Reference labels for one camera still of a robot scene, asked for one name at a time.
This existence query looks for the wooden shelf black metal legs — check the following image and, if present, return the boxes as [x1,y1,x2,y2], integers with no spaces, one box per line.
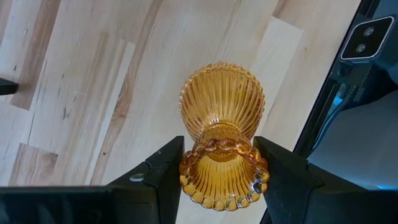
[0,77,19,96]

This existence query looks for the amber glass candle holder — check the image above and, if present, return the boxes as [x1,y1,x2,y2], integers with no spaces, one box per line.
[178,61,271,212]

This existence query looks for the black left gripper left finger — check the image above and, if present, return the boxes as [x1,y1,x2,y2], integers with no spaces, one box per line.
[0,135,185,224]

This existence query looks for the black aluminium table frame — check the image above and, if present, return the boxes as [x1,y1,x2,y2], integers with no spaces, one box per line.
[261,0,379,224]

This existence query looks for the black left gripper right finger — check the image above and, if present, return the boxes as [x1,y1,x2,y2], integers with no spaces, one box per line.
[253,136,398,224]

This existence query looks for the black silver table camera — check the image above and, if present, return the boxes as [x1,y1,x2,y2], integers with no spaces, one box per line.
[340,15,396,62]

